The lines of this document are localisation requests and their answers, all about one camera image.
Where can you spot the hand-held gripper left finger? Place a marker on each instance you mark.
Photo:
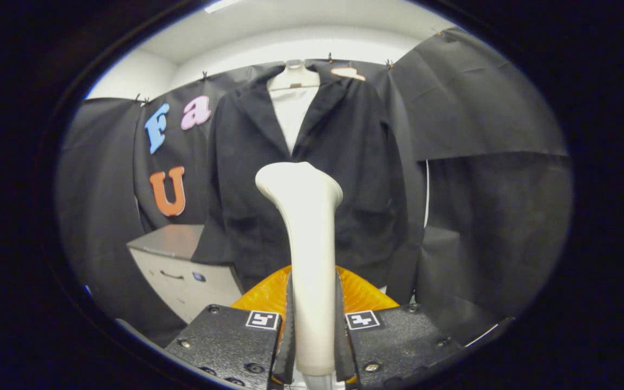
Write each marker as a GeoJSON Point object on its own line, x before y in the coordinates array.
{"type": "Point", "coordinates": [285, 346]}

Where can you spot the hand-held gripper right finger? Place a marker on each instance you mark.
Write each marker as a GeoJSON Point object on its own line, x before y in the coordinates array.
{"type": "Point", "coordinates": [344, 346]}

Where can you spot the white garment steamer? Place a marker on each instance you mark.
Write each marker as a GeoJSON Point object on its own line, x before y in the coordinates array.
{"type": "Point", "coordinates": [312, 244]}

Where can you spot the black blazer jacket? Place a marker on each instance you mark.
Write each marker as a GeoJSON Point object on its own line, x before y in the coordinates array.
{"type": "Point", "coordinates": [236, 179]}

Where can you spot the grey metal cabinet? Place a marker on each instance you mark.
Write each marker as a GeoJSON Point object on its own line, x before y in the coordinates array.
{"type": "Point", "coordinates": [182, 281]}

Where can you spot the black backdrop cloth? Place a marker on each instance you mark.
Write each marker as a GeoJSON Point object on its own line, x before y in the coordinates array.
{"type": "Point", "coordinates": [485, 227]}

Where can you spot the white mannequin torso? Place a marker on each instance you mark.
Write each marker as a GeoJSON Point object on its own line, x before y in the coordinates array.
{"type": "Point", "coordinates": [293, 114]}

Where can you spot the ceiling light panel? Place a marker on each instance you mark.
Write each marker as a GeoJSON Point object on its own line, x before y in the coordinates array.
{"type": "Point", "coordinates": [221, 5]}

